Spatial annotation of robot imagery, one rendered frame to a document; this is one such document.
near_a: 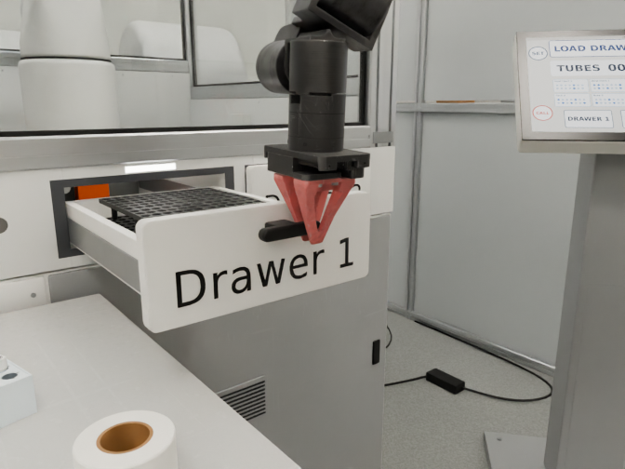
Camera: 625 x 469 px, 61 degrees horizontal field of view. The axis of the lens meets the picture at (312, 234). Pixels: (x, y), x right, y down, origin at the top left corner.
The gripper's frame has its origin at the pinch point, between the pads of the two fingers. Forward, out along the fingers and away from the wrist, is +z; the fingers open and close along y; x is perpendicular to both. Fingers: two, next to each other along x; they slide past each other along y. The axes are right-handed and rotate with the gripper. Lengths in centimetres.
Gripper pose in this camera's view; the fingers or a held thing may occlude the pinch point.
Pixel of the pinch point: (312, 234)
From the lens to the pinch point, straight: 56.8
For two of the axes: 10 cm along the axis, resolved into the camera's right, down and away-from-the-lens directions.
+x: -7.9, 1.4, -5.9
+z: -0.3, 9.6, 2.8
